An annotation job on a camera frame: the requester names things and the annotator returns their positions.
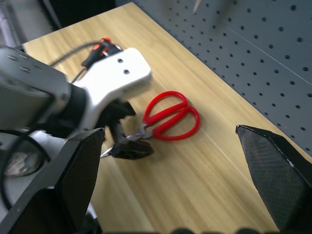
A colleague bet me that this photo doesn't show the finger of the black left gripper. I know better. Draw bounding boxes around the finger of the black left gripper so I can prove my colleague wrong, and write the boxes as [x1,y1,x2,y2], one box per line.
[121,101,137,120]
[109,121,155,161]

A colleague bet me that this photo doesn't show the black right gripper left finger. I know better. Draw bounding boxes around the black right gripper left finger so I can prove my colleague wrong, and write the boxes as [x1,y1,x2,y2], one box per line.
[0,128,106,234]

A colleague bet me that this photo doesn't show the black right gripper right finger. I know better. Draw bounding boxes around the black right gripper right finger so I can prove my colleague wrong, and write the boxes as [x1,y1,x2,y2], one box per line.
[235,124,312,234]

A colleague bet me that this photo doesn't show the metal pegboard hook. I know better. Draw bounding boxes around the metal pegboard hook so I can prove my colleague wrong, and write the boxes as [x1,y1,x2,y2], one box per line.
[192,0,203,15]

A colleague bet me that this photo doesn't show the grey pegboard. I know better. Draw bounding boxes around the grey pegboard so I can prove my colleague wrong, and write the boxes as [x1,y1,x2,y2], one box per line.
[114,0,312,159]

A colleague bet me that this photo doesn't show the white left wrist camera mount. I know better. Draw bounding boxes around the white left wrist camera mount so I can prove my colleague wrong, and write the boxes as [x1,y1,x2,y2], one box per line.
[72,47,153,130]

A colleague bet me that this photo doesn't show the red handled scissors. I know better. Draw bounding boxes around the red handled scissors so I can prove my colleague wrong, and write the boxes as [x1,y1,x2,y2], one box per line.
[99,90,201,158]

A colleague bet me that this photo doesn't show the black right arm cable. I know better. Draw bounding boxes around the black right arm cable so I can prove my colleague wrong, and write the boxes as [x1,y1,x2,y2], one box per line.
[0,130,52,212]

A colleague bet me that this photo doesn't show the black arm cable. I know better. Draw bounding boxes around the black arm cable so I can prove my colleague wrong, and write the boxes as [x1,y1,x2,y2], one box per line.
[0,130,52,212]
[48,41,101,83]

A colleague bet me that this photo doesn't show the black orange handled pliers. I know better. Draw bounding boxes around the black orange handled pliers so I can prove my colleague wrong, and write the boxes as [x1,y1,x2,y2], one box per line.
[81,36,122,69]

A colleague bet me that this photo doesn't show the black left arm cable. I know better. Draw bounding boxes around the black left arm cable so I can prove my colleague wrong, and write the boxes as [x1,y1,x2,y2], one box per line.
[48,41,101,83]

